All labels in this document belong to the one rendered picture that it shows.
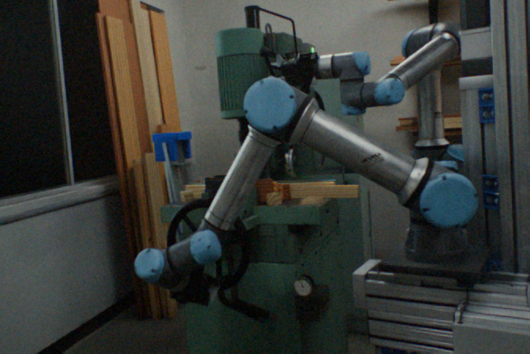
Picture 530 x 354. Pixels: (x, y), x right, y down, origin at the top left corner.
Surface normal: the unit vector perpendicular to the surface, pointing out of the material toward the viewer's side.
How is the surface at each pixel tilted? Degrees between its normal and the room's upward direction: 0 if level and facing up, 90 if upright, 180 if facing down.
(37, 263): 90
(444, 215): 94
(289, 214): 90
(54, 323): 90
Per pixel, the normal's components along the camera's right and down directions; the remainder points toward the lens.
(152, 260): -0.37, -0.42
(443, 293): -0.52, 0.09
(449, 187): -0.04, 0.14
